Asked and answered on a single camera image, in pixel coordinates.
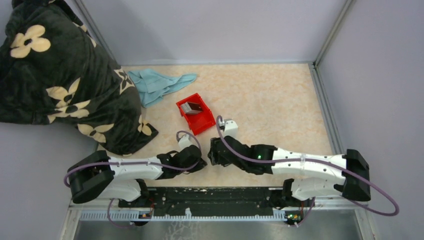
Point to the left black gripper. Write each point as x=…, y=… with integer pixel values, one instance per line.
x=201, y=164

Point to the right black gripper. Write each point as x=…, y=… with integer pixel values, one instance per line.
x=216, y=157

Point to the red plastic bin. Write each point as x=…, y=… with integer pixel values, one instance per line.
x=197, y=114

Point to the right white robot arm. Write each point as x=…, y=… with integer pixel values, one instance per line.
x=321, y=175

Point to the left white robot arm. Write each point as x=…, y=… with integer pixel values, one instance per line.
x=100, y=176

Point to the cards stack in bin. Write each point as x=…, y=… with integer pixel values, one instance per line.
x=191, y=108

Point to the light blue cloth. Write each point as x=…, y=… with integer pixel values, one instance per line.
x=152, y=86

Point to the black floral fleece blanket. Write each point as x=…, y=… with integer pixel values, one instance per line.
x=52, y=71

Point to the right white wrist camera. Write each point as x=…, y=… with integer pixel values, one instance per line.
x=229, y=128

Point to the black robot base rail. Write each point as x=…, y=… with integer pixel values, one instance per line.
x=219, y=204

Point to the aluminium frame post left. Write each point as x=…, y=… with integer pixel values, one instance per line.
x=91, y=23

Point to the aluminium frame post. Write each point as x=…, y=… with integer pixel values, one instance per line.
x=345, y=10
x=91, y=23

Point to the aluminium frame post right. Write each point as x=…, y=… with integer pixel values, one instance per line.
x=345, y=10

